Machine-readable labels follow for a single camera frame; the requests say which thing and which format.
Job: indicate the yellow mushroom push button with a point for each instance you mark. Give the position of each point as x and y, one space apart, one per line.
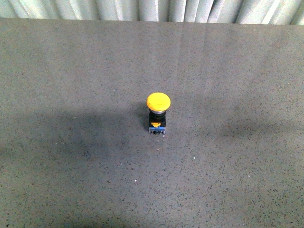
158 103

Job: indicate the grey pleated curtain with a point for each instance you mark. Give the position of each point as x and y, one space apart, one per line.
274 12

